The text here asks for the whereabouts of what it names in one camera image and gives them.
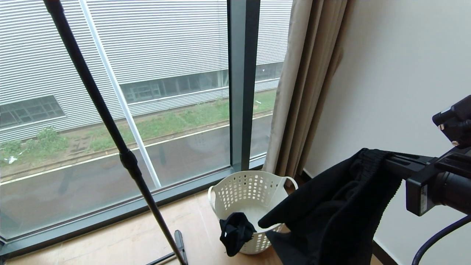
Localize black clothes rack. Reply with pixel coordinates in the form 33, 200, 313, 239
42, 0, 189, 265

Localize black shorts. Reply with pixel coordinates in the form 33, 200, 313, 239
258, 148, 403, 265

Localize white laundry basket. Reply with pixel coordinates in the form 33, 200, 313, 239
208, 170, 298, 255

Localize black garment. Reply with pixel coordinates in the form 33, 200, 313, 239
220, 212, 257, 257

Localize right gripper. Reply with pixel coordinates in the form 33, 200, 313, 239
385, 147, 471, 216

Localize beige curtain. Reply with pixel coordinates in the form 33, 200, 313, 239
262, 0, 355, 181

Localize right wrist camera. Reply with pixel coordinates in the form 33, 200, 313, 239
432, 95, 471, 149

